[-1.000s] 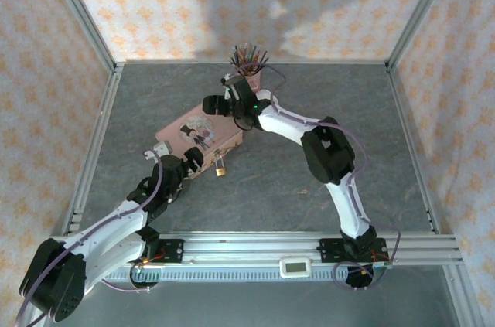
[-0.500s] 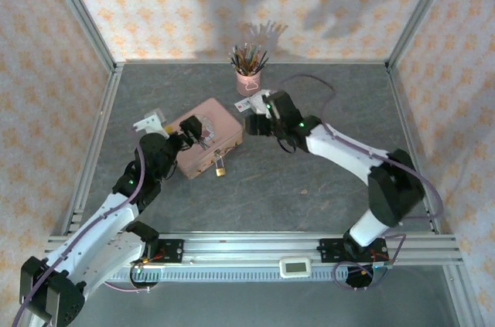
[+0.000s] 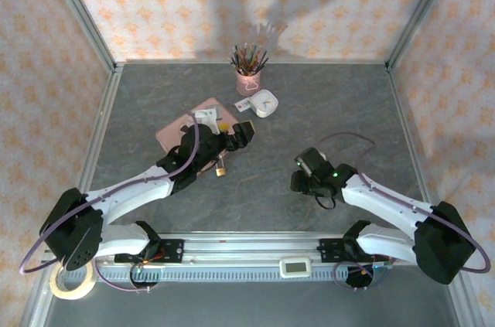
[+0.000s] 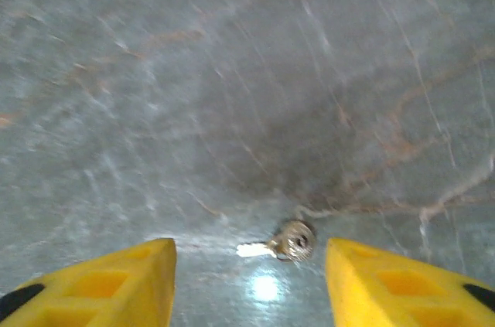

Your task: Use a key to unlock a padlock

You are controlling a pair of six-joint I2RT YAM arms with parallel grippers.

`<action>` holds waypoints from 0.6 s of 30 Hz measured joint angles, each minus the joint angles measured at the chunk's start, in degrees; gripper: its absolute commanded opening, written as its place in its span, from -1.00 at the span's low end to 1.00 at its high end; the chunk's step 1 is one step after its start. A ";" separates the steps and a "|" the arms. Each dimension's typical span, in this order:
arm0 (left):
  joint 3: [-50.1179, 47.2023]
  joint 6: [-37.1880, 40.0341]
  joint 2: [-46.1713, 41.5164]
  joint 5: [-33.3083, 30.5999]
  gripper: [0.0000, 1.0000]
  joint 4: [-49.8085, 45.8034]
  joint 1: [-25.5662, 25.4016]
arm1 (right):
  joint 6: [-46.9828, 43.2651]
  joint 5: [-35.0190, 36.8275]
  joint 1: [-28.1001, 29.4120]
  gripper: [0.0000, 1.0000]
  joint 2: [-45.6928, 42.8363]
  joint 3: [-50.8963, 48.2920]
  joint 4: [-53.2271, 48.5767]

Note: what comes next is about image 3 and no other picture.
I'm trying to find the pink illustrated tin box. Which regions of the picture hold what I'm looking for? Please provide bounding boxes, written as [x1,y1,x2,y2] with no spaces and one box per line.
[155,97,239,178]

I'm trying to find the white square clock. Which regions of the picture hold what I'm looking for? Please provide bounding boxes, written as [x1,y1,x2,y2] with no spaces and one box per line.
[249,88,280,119]

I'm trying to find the pink pencil cup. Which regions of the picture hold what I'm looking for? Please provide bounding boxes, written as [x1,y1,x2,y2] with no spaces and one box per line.
[236,67,263,97]

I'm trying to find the bundle of coloured pencils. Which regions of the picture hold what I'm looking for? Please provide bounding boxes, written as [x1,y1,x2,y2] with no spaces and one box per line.
[229,43,271,77]

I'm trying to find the white digital display device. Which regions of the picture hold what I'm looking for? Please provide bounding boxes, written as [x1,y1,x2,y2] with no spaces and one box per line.
[278,257,312,278]

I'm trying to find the masking tape roll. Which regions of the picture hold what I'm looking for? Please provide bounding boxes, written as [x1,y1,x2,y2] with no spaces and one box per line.
[49,261,97,301]

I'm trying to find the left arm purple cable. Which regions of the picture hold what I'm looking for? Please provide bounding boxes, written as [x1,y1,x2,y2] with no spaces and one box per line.
[19,110,202,293]

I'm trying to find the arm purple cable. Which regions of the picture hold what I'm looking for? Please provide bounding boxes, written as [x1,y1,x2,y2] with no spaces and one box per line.
[316,131,491,291]
[19,110,202,293]

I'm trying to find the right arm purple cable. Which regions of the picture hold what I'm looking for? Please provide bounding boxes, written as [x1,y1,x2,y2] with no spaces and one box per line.
[316,131,491,291]

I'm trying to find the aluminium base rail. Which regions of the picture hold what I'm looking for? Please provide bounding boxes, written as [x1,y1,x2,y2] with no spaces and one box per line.
[46,232,395,266]

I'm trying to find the aluminium frame floor rail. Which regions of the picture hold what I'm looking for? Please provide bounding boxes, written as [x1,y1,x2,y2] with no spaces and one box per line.
[386,66,480,327]
[21,63,125,327]

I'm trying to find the grey slotted cable duct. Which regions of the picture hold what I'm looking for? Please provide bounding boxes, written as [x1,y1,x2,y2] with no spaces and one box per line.
[63,264,349,284]

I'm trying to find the aluminium frame corner post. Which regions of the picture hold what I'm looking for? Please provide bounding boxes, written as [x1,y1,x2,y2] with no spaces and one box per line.
[386,0,461,73]
[41,0,119,75]

